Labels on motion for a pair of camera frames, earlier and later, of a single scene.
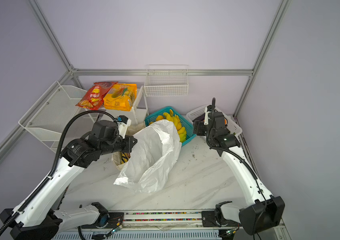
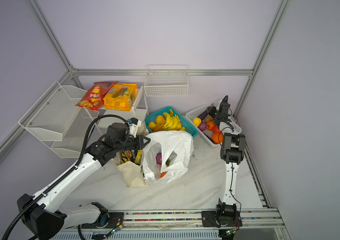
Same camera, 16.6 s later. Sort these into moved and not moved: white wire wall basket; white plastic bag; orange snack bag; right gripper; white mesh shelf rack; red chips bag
Moved: right gripper; white plastic bag
Not moved: white mesh shelf rack; orange snack bag; white wire wall basket; red chips bag
